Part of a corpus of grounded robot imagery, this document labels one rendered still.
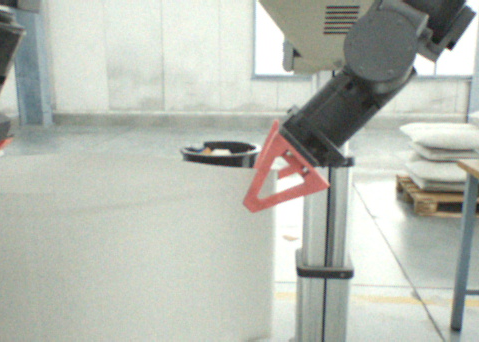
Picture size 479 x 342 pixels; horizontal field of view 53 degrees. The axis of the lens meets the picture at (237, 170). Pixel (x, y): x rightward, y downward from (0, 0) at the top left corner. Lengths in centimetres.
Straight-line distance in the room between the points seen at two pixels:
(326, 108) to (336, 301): 74
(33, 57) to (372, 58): 895
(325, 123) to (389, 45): 10
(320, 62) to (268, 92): 749
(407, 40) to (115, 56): 861
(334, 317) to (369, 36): 85
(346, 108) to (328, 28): 50
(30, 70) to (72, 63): 71
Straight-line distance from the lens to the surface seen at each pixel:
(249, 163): 270
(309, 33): 97
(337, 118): 47
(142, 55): 881
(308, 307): 116
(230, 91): 854
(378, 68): 41
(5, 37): 54
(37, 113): 932
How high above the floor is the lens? 115
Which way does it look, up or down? 13 degrees down
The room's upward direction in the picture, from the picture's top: straight up
